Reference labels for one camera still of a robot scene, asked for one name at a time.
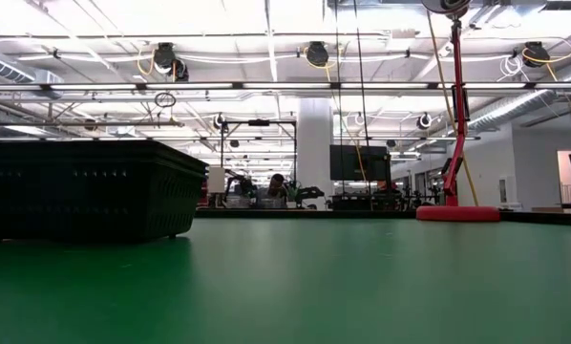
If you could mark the black background rig frame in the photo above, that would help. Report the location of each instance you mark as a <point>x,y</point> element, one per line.
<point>259,122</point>

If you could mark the background black robot arm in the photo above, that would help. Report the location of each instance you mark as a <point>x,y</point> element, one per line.
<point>309,193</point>
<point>240,186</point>

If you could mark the black slotted plastic basket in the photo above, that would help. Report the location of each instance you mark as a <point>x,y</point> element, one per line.
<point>75,205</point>

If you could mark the person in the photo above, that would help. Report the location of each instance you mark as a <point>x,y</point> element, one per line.
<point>276,188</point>

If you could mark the grey ceiling pipe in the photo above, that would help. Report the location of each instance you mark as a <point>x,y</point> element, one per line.
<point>75,123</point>

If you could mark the red desk lamp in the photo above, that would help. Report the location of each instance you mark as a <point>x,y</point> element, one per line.
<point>457,213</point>

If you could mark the black aluminium table frame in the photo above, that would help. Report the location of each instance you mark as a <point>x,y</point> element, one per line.
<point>314,214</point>

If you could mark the white square column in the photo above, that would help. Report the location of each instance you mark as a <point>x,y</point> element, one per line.
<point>314,143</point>

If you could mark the background black work table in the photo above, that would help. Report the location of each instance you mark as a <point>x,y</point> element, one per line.
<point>362,200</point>

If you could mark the dark wall monitor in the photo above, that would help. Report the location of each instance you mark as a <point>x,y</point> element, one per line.
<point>357,162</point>

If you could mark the white box on rig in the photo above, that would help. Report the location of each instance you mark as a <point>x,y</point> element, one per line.
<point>216,179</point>

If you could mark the silver air duct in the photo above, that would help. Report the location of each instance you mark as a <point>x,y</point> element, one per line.
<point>514,107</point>
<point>8,71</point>

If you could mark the ceiling light rail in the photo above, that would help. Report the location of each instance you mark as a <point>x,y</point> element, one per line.
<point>285,86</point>

